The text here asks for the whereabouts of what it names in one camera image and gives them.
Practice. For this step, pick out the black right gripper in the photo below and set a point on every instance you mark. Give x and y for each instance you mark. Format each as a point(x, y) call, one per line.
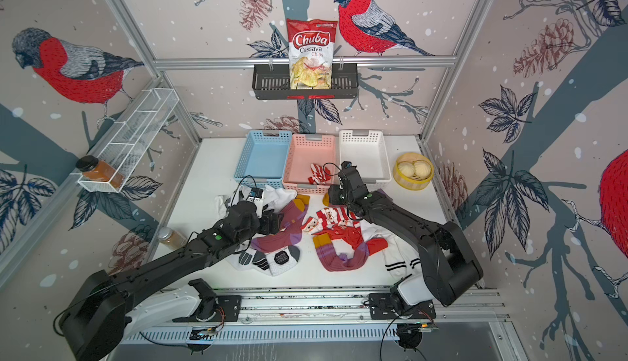
point(334, 190)

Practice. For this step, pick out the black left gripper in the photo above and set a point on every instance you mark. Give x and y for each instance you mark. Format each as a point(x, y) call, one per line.
point(277, 223)

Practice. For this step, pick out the red white striped sock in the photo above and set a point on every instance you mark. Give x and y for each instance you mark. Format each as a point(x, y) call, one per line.
point(319, 175)

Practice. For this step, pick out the red snowflake sock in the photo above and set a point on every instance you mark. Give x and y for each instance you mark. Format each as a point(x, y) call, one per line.
point(353, 236)

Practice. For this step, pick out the red santa pattern sock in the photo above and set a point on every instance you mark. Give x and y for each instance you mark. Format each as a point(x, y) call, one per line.
point(329, 218)

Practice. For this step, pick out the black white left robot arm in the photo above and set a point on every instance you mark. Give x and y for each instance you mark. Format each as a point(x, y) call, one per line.
point(94, 322)

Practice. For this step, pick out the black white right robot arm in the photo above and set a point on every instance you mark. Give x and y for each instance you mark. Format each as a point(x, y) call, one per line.
point(449, 266)

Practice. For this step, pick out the white plastic basket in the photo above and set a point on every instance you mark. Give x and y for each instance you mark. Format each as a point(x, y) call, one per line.
point(366, 150)

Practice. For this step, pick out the pink plastic basket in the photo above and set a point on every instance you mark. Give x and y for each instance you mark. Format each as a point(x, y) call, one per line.
point(305, 150)

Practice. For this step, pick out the blue plastic basket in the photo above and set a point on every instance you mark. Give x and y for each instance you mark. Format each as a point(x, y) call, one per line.
point(263, 158)

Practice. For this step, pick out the purple yellow sock top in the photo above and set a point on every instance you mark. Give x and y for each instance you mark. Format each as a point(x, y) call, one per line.
point(326, 199)

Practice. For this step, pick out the purple yellow sock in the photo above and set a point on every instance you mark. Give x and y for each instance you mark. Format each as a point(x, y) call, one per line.
point(291, 231)
point(334, 262)
point(326, 199)

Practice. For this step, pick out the white black-striped sock top left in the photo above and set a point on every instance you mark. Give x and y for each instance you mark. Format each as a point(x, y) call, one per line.
point(272, 199)

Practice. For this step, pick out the white black-striped sock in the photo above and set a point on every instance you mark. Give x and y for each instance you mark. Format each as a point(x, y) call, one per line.
point(400, 259)
point(272, 199)

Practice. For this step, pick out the white grey patterned sock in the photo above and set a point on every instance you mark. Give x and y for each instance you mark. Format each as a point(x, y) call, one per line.
point(272, 264)

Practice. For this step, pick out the purple yellow sock left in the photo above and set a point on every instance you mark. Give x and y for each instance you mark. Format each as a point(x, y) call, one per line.
point(291, 231)

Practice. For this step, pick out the yellow bowl with buns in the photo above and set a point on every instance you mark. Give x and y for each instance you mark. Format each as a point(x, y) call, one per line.
point(413, 171)

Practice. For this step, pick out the glass jar amber contents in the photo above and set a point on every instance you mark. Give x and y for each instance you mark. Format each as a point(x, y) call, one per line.
point(171, 238)

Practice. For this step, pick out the purple yellow sock bottom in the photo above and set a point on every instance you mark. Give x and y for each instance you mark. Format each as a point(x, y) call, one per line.
point(334, 262)

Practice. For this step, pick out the white black-striped sock right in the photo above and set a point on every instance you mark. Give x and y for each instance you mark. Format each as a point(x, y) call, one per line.
point(400, 259)

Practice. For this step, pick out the red Chuba cassava chips bag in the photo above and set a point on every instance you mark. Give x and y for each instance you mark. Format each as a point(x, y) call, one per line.
point(310, 52)

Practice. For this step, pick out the orange spice jar black lid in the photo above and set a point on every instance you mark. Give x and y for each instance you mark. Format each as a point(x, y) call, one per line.
point(97, 170)

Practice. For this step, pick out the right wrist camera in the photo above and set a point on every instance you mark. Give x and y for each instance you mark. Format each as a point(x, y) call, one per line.
point(346, 165)

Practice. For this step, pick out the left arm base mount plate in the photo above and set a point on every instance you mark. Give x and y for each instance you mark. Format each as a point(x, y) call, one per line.
point(218, 310)

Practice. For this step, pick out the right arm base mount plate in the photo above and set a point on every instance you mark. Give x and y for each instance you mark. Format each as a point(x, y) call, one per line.
point(385, 306)

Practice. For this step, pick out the black wall-mounted wire basket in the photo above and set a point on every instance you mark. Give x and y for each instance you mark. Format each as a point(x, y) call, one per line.
point(272, 83)

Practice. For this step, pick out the clear acrylic wall shelf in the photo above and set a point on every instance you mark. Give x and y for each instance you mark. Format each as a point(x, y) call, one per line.
point(130, 138)

